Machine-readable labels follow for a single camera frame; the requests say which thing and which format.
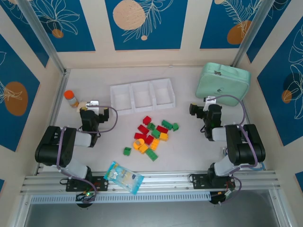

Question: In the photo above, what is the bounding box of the orange-capped small bottle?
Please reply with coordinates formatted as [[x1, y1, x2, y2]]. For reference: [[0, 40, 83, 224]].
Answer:
[[63, 90, 80, 108]]

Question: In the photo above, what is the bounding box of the mint green zip case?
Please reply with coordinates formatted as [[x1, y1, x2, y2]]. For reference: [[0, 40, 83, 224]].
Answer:
[[195, 62, 251, 106]]

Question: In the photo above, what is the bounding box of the white three-compartment container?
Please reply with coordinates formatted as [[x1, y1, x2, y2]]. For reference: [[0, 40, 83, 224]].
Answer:
[[109, 78, 177, 116]]

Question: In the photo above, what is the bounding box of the blue snack bag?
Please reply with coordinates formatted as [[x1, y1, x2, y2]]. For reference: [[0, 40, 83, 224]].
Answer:
[[103, 161, 144, 195]]

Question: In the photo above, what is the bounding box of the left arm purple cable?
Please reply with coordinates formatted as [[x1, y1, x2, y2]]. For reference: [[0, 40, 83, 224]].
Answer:
[[56, 106, 118, 204]]

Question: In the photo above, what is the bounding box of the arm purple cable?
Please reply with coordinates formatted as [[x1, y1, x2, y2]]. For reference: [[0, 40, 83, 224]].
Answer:
[[56, 106, 118, 204], [205, 94, 259, 204]]

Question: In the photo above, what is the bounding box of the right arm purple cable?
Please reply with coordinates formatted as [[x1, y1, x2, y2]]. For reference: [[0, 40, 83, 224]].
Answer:
[[205, 94, 259, 204]]

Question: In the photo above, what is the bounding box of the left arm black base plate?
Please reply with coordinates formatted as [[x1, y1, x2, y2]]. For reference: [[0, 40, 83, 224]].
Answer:
[[65, 175, 109, 192]]

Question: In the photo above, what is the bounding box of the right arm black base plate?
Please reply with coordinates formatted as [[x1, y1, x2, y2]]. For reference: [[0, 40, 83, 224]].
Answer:
[[192, 174, 236, 190]]

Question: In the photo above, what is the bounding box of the aluminium rail frame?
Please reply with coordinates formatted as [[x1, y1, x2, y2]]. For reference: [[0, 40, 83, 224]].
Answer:
[[20, 169, 281, 194]]

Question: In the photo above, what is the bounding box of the aluminium corner post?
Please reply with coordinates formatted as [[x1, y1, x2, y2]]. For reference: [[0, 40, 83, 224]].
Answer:
[[230, 0, 273, 68], [17, 0, 67, 74]]

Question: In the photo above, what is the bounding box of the white slotted cable duct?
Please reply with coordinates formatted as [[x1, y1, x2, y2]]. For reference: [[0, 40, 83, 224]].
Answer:
[[30, 192, 211, 204]]

